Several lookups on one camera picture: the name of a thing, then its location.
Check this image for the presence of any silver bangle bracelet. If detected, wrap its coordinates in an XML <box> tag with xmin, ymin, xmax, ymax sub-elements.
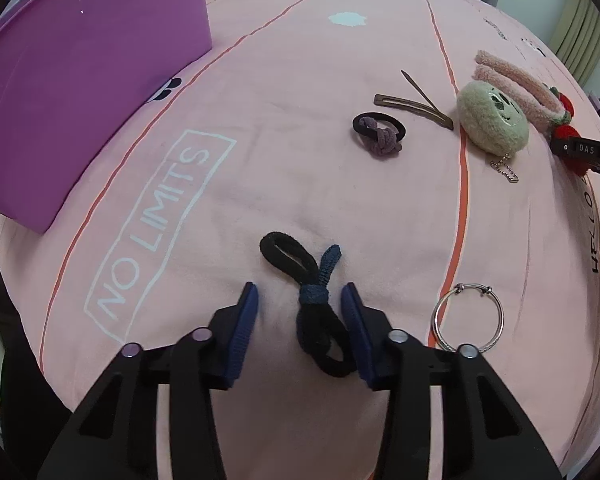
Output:
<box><xmin>431</xmin><ymin>282</ymin><xmax>505</xmax><ymax>353</ymax></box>

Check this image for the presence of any beige curtain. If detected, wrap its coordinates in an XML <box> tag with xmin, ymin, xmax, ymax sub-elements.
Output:
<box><xmin>550</xmin><ymin>0</ymin><xmax>600</xmax><ymax>86</ymax></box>

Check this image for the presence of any black bow hair tie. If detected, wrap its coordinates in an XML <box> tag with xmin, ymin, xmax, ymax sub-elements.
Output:
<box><xmin>259</xmin><ymin>230</ymin><xmax>356</xmax><ymax>378</ymax></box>

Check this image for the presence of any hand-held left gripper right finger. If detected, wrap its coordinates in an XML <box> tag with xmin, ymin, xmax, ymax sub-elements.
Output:
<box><xmin>340</xmin><ymin>281</ymin><xmax>563</xmax><ymax>480</ymax></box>

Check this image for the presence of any purple knotted hair tie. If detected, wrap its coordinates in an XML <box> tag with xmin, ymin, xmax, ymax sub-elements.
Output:
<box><xmin>352</xmin><ymin>112</ymin><xmax>407</xmax><ymax>161</ymax></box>

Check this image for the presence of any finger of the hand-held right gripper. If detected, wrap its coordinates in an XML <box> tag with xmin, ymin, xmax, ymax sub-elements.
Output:
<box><xmin>550</xmin><ymin>135</ymin><xmax>580</xmax><ymax>173</ymax></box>

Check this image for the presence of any round beige plush keychain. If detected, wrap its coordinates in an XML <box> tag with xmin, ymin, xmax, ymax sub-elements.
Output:
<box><xmin>456</xmin><ymin>81</ymin><xmax>531</xmax><ymax>184</ymax></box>

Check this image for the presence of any brown metal hair clip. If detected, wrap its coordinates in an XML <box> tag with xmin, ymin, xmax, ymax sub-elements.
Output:
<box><xmin>373</xmin><ymin>70</ymin><xmax>455</xmax><ymax>132</ymax></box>

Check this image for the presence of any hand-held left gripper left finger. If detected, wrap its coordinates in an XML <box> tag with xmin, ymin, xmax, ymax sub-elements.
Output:
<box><xmin>37</xmin><ymin>281</ymin><xmax>259</xmax><ymax>480</ymax></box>

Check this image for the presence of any purple plastic storage bin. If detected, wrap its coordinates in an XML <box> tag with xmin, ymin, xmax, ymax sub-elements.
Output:
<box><xmin>0</xmin><ymin>0</ymin><xmax>213</xmax><ymax>235</ymax></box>

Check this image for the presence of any pink printed bed sheet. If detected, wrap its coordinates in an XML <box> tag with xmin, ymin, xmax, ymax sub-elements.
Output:
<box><xmin>0</xmin><ymin>0</ymin><xmax>600</xmax><ymax>480</ymax></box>

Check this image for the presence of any pink fuzzy cherry headband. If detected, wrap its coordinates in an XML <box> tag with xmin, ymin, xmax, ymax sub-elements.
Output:
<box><xmin>472</xmin><ymin>50</ymin><xmax>581</xmax><ymax>161</ymax></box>

